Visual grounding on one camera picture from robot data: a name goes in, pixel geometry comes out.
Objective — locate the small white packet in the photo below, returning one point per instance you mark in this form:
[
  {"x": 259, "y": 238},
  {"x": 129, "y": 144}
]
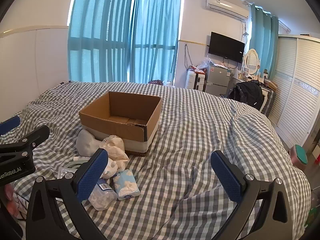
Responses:
[{"x": 81, "y": 158}]

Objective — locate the blue white tissue pack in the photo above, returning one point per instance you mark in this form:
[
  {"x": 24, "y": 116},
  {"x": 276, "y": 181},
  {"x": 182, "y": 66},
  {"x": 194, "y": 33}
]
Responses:
[{"x": 126, "y": 185}]

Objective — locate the oval white vanity mirror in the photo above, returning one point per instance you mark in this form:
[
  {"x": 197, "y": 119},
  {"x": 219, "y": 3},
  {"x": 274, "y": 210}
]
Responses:
[{"x": 252, "y": 61}]

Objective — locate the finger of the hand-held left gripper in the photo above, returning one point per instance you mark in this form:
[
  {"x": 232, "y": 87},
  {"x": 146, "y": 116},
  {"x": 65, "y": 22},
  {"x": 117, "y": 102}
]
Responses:
[
  {"x": 37, "y": 133},
  {"x": 10, "y": 125}
]

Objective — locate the clear plastic bag on fridge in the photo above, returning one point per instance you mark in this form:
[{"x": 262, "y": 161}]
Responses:
[{"x": 205, "y": 63}]

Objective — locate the green tape roll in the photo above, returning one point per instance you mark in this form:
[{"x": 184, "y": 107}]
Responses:
[{"x": 74, "y": 165}]

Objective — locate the grey white checked blanket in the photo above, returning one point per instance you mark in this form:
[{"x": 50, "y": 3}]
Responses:
[{"x": 200, "y": 130}]

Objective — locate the white plastic bottle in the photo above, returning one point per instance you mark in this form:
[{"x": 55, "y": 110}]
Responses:
[{"x": 168, "y": 83}]

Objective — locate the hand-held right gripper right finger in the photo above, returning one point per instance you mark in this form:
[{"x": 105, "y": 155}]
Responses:
[{"x": 226, "y": 177}]

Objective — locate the pink floral printed cloth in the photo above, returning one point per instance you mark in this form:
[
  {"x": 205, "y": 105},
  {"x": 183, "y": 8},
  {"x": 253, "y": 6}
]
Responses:
[{"x": 15, "y": 202}]

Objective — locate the white slatted wardrobe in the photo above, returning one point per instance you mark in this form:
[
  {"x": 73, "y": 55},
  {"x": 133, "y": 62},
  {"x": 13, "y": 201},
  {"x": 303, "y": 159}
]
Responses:
[{"x": 297, "y": 85}]

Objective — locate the silver small fridge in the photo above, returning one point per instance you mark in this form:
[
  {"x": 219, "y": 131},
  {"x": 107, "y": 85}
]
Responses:
[{"x": 217, "y": 80}]

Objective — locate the silver suitcase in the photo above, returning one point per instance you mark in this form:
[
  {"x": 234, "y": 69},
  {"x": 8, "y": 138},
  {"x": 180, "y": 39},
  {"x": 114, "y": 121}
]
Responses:
[{"x": 269, "y": 102}]

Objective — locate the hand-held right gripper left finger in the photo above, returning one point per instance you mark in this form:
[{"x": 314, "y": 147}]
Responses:
[{"x": 92, "y": 177}]

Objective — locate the black jacket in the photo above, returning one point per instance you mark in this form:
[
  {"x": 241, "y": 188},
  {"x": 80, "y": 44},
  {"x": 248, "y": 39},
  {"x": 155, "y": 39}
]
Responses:
[{"x": 247, "y": 93}]

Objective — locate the white suitcase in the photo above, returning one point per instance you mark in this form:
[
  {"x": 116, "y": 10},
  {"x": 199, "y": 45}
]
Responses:
[{"x": 191, "y": 80}]

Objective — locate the black wall television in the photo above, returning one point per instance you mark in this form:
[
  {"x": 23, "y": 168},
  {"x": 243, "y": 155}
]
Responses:
[{"x": 226, "y": 47}]

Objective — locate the clear plastic bag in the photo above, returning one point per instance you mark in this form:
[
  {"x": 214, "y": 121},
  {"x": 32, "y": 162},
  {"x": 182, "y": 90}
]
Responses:
[
  {"x": 65, "y": 173},
  {"x": 205, "y": 63}
]

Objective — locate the clear cotton swab jar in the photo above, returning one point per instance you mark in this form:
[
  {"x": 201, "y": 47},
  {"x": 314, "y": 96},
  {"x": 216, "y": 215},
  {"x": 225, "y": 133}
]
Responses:
[{"x": 105, "y": 197}]

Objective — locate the dark chair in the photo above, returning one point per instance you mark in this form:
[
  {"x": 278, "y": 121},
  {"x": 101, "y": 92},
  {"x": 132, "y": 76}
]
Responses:
[{"x": 224, "y": 95}]

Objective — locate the brown cardboard box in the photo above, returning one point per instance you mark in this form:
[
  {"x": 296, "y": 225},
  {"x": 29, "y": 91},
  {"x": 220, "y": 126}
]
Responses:
[{"x": 112, "y": 127}]

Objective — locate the wide blue curtain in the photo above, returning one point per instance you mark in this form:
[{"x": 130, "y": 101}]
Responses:
[{"x": 100, "y": 30}]

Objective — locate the grey white sock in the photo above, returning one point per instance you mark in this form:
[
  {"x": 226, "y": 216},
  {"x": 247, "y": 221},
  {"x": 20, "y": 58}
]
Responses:
[{"x": 87, "y": 142}]

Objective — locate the white air conditioner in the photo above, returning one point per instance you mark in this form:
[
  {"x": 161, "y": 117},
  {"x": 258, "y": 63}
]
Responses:
[{"x": 226, "y": 7}]

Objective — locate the dark floral bag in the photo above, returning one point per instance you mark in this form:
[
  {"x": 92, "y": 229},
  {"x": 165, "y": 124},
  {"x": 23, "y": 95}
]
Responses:
[{"x": 156, "y": 82}]

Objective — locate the narrow blue curtain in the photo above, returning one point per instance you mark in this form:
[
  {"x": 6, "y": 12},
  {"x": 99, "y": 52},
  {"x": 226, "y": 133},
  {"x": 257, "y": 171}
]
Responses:
[{"x": 265, "y": 42}]

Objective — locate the white cloth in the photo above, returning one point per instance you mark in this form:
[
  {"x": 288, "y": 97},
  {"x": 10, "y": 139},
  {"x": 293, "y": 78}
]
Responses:
[{"x": 115, "y": 152}]

